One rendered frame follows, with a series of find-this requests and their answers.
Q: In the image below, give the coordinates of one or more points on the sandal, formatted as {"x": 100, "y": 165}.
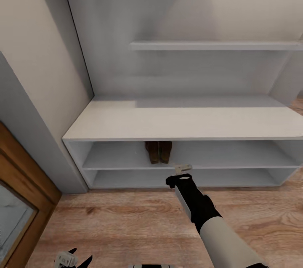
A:
{"x": 152, "y": 148}
{"x": 166, "y": 147}

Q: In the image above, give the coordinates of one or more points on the door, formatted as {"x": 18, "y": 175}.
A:
{"x": 28, "y": 199}

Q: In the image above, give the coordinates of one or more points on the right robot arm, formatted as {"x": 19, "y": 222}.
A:
{"x": 225, "y": 247}

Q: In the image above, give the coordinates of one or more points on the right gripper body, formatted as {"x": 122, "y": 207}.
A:
{"x": 172, "y": 180}

